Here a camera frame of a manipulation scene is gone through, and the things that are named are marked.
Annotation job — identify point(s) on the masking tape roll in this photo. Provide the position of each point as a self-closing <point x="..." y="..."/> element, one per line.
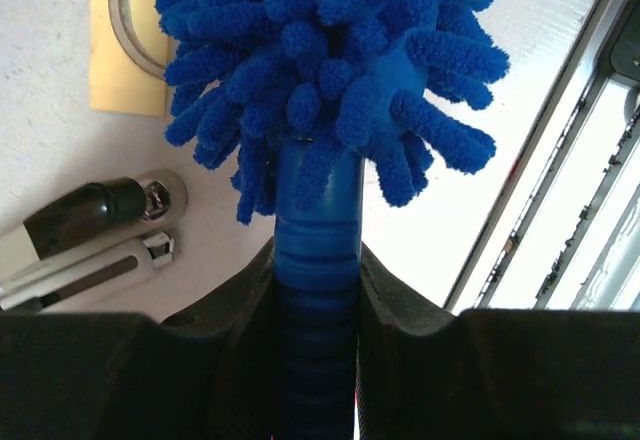
<point x="121" y="20"/>

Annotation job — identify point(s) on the beige black stapler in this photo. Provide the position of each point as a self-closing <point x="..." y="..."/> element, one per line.
<point x="89" y="220"/>

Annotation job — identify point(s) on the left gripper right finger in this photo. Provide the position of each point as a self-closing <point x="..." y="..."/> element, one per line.
<point x="424" y="373"/>

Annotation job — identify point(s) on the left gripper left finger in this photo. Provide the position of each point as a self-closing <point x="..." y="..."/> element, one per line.
<point x="206" y="372"/>

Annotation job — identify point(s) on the blue microfiber duster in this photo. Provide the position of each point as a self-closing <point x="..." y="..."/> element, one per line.
<point x="303" y="92"/>

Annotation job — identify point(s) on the black white utility knife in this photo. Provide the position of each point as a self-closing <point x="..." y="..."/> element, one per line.
<point x="83" y="286"/>

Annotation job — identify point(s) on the yellow sticky note pad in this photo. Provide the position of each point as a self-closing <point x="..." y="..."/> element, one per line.
<point x="116" y="83"/>

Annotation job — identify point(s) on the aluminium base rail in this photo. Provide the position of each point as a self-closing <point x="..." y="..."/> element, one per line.
<point x="563" y="229"/>

